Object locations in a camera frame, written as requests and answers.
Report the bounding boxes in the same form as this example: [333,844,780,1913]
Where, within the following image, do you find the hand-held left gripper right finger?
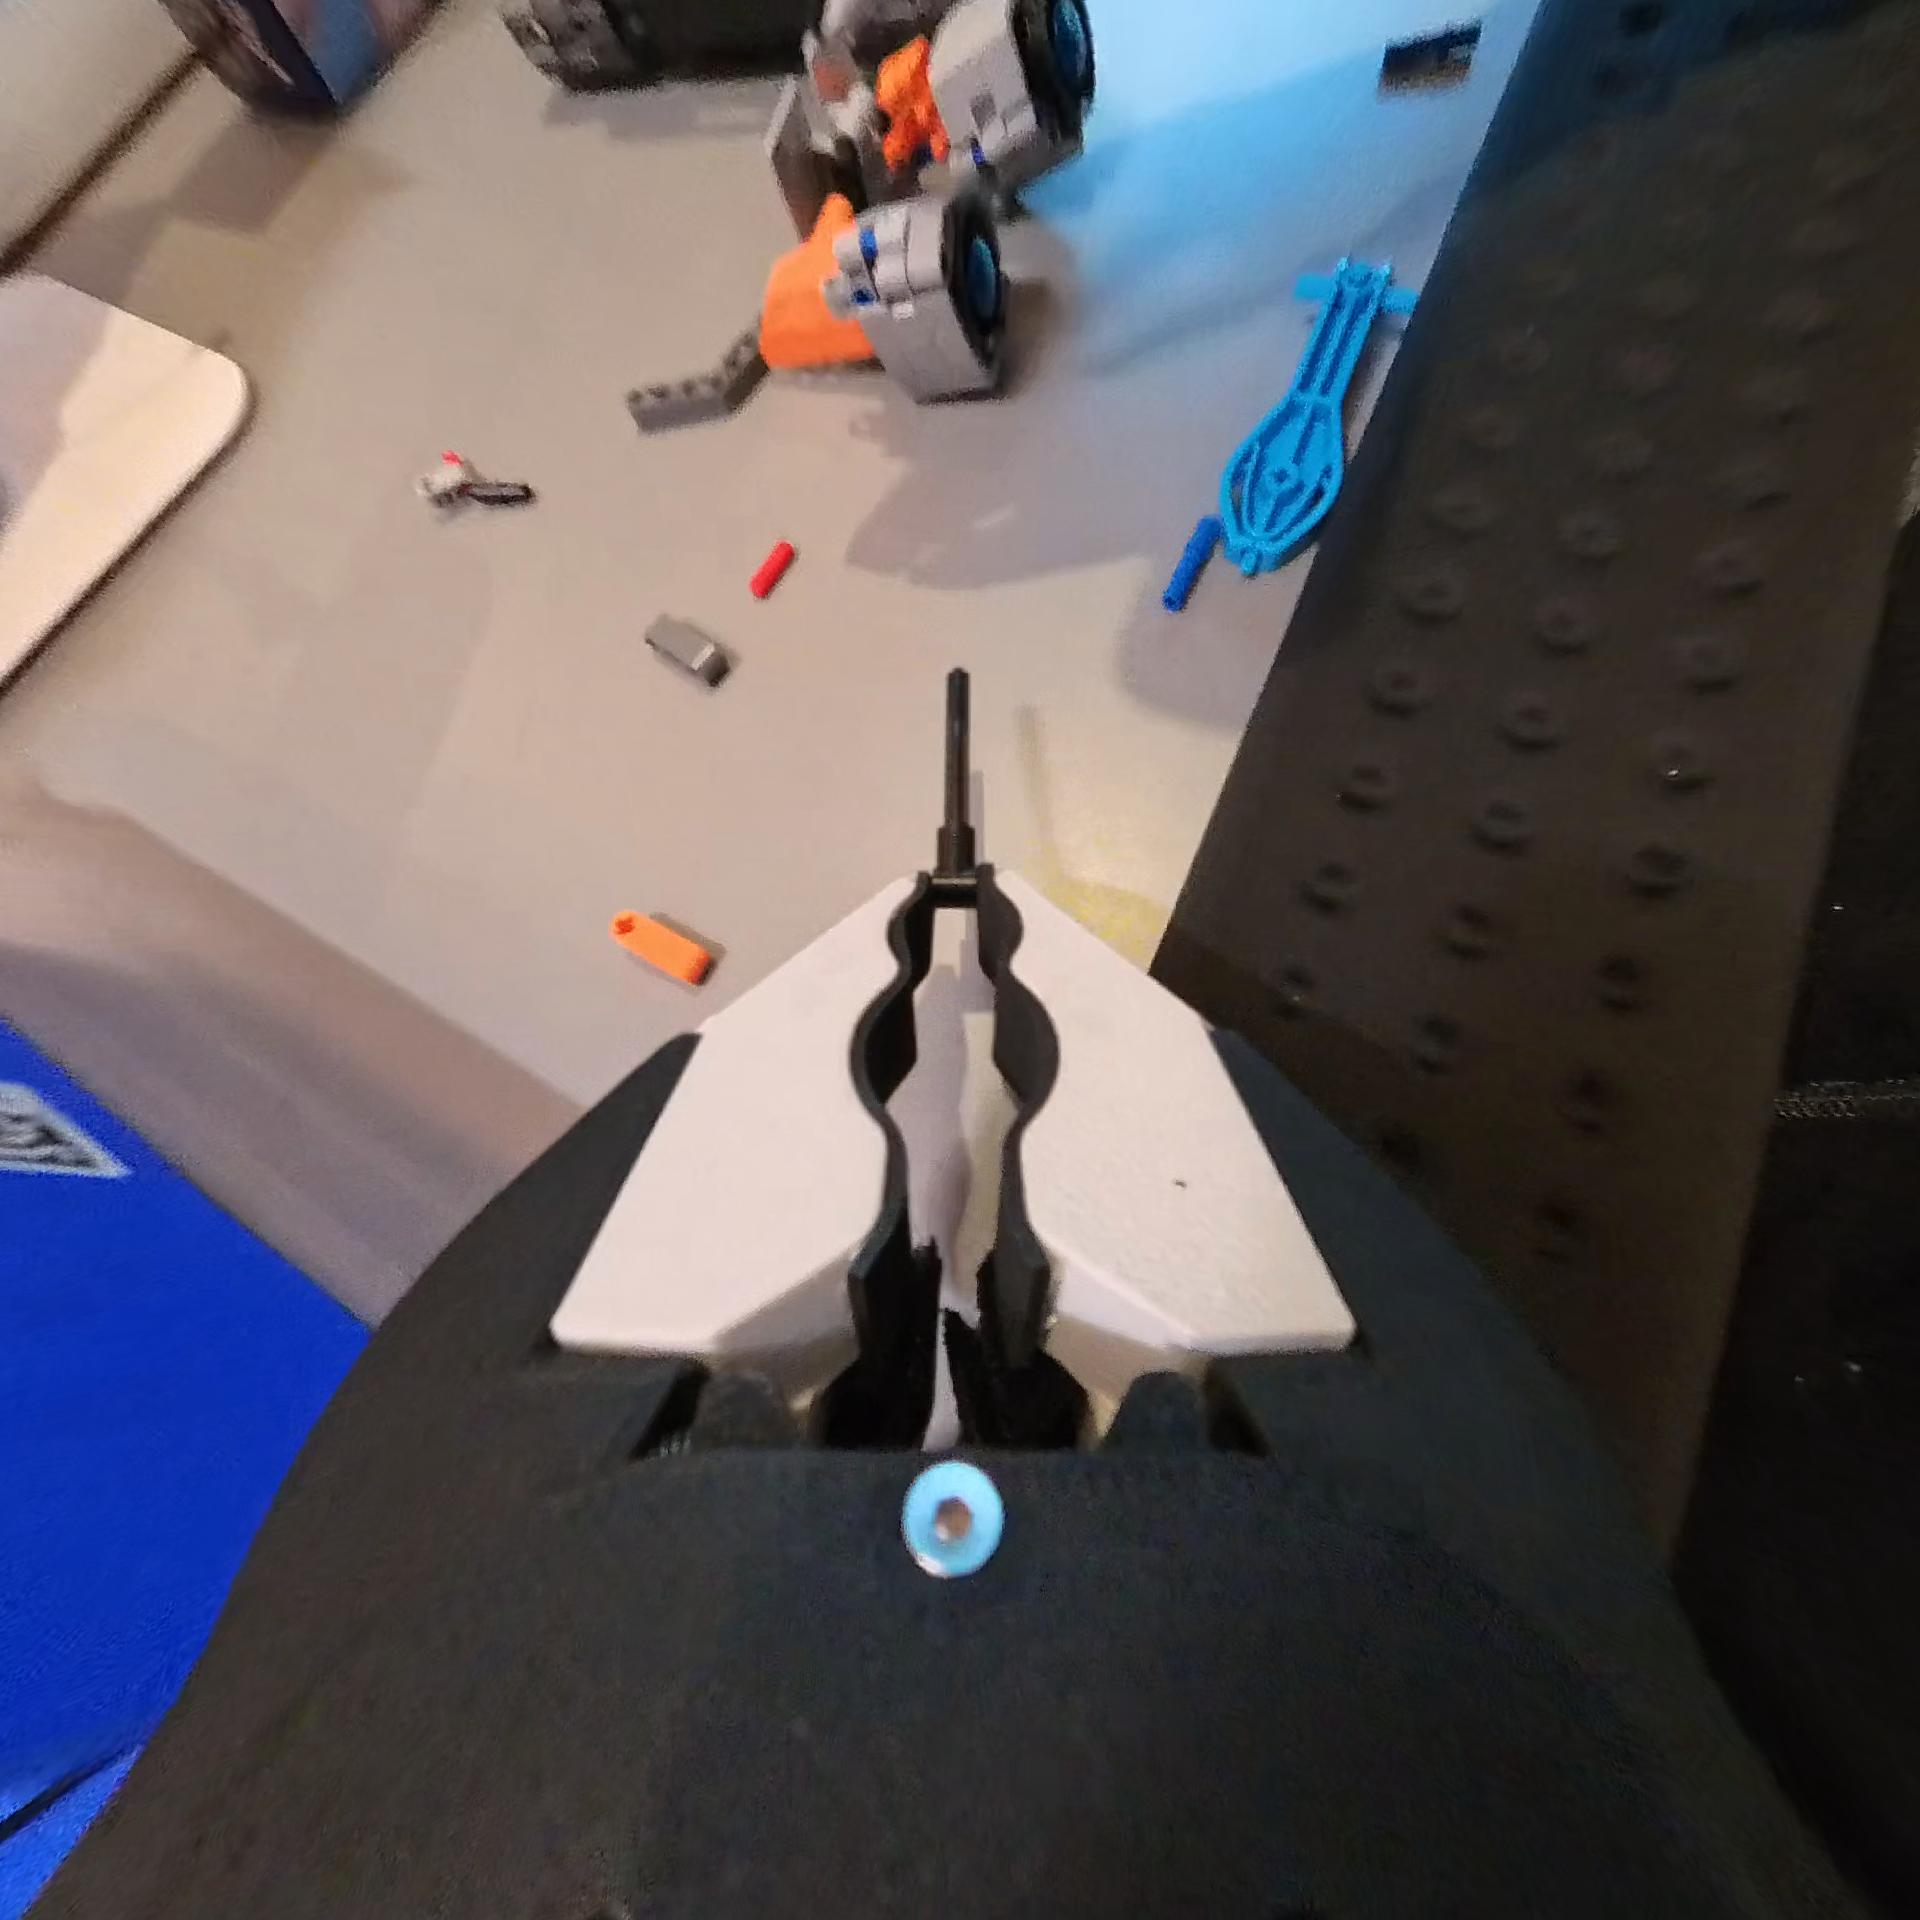
[967,865,1359,1443]

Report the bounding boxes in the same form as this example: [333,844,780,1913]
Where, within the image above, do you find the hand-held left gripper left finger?
[548,872,943,1443]

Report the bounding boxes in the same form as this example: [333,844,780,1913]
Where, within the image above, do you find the blue storage bin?
[0,1019,375,1920]

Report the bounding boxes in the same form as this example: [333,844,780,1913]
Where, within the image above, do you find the grey wheel module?
[622,0,1096,437]

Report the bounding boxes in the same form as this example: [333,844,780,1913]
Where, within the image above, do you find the small orange toy piece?
[607,908,719,990]

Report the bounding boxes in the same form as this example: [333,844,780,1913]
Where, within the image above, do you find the black perforated mat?
[1155,0,1920,1561]

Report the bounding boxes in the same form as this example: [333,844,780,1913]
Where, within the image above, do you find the small black white red connector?
[415,449,538,512]

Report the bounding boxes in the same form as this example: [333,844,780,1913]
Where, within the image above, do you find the grey orange tracked toy robot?
[502,0,818,92]

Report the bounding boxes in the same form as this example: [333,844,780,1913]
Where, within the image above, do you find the dark blue toy kit box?
[157,0,452,120]

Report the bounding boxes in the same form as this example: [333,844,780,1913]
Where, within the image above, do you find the light blue toy frame piece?
[1215,258,1419,578]

